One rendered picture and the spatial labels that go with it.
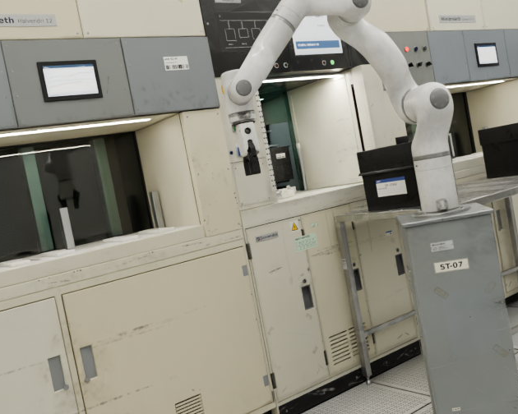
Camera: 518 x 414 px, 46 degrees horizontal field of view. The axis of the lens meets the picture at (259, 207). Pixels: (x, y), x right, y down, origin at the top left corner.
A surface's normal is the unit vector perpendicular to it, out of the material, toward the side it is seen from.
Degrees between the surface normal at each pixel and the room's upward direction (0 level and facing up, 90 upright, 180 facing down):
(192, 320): 90
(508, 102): 90
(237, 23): 90
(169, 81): 90
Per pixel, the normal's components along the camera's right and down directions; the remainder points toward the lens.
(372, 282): 0.57, -0.07
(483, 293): -0.16, 0.08
